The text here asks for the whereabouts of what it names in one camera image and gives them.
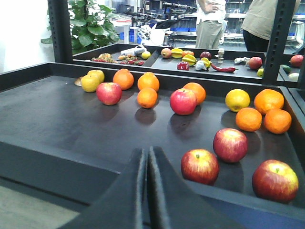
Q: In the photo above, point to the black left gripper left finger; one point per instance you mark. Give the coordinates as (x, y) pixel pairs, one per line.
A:
(120, 206)

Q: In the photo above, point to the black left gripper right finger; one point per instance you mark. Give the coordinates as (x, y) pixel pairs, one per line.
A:
(173, 205)

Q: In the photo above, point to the red apple near middle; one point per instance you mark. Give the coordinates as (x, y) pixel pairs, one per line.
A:
(201, 166)

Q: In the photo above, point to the red apple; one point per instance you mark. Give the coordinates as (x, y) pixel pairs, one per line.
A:
(201, 166)
(230, 145)
(109, 93)
(183, 101)
(276, 181)

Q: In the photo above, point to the red apple upper near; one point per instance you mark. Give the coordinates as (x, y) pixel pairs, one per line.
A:
(230, 145)

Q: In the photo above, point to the black wooden produce stand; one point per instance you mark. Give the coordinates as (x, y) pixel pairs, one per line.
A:
(60, 144)

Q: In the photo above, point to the red apple near right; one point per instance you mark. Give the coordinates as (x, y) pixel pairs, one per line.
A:
(276, 181)

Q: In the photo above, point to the red apple centre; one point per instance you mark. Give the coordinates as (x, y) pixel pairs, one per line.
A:
(183, 101)

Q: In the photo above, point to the red apple left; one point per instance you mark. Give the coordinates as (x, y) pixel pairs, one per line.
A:
(109, 93)

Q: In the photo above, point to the red bell pepper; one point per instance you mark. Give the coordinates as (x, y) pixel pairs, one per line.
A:
(183, 66)

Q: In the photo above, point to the white garlic bulb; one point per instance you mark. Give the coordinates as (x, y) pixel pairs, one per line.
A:
(200, 66)

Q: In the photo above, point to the red chili pepper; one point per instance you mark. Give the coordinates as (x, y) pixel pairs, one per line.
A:
(224, 70)

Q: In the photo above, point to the green potted plant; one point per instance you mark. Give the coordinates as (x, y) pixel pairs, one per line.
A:
(88, 22)

